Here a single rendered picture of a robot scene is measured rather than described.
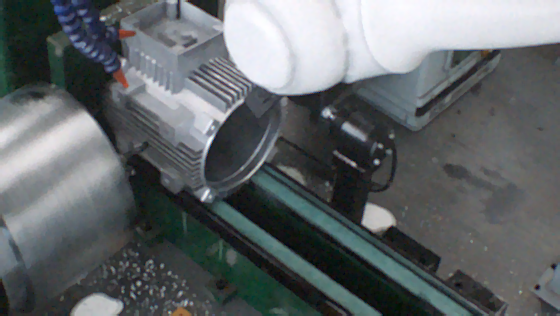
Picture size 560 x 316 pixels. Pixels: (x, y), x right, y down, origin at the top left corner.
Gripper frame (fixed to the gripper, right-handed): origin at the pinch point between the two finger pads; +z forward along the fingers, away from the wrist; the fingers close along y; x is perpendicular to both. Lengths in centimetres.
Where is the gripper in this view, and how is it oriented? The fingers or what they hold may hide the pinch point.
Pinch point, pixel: (267, 93)
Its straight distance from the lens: 95.9
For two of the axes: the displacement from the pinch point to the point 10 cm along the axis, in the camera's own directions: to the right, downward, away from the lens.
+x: 6.0, 7.9, -0.8
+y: -6.9, 4.7, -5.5
